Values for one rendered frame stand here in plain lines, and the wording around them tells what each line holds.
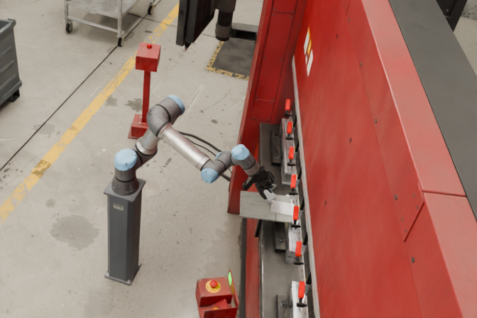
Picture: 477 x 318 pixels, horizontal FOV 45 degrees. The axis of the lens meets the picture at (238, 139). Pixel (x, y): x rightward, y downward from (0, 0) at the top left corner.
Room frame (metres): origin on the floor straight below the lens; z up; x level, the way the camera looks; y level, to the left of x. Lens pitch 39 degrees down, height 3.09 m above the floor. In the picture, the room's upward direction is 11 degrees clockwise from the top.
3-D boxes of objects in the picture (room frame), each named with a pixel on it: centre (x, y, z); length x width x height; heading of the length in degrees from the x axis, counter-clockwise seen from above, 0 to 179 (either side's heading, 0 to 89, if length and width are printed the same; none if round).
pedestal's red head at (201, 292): (1.63, -0.04, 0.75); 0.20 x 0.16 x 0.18; 19
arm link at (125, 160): (2.23, 0.57, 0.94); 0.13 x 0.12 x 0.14; 153
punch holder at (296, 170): (2.09, -0.34, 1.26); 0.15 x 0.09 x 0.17; 5
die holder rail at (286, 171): (2.62, -0.29, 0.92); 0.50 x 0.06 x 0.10; 5
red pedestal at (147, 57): (3.62, 0.78, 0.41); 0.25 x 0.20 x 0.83; 95
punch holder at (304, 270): (1.50, -0.40, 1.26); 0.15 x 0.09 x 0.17; 5
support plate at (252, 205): (2.05, -0.20, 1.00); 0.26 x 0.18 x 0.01; 95
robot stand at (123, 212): (2.23, 0.58, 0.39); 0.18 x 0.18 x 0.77; 81
